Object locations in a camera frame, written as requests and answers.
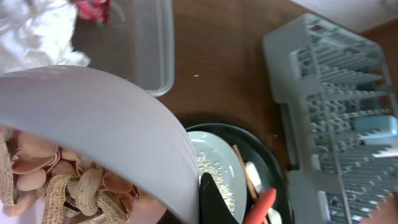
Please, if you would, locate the orange carrot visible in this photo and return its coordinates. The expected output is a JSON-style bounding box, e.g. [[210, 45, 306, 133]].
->
[[243, 188, 277, 224]]

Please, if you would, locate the pile of white rice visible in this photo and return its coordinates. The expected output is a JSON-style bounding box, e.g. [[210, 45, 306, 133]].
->
[[197, 152, 235, 214]]

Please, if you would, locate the red snack wrapper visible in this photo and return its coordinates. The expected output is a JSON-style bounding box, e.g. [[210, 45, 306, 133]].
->
[[72, 0, 111, 26]]

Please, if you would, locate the white tissue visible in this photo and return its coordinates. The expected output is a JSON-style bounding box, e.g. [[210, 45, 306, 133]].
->
[[1, 0, 91, 75]]

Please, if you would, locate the grey plate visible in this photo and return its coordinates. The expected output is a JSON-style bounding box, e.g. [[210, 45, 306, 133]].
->
[[188, 131, 247, 223]]

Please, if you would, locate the peanut shells pile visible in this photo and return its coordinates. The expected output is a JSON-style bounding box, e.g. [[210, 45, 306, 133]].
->
[[1, 126, 140, 223]]

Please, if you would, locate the clear plastic waste bin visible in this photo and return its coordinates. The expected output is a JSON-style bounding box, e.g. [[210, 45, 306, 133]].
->
[[72, 0, 175, 97]]

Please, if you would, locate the white plastic fork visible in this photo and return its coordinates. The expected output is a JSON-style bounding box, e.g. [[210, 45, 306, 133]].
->
[[245, 161, 282, 224]]

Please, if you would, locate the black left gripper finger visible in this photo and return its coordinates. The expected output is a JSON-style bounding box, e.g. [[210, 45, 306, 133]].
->
[[199, 172, 238, 224]]

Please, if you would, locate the round black serving tray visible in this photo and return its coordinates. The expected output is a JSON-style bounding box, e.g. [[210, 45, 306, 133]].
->
[[185, 123, 295, 224]]

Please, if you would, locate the pink bowl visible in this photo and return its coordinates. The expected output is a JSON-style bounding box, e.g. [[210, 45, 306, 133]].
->
[[1, 65, 199, 223]]

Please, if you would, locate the wooden chopstick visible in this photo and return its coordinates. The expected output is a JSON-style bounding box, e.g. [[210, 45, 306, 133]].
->
[[232, 144, 270, 224]]

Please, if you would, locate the grey dishwasher rack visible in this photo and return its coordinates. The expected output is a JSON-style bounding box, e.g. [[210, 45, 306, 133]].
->
[[262, 13, 397, 223]]

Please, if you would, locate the light blue cup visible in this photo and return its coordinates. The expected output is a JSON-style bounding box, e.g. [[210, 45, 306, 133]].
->
[[353, 115, 397, 147]]

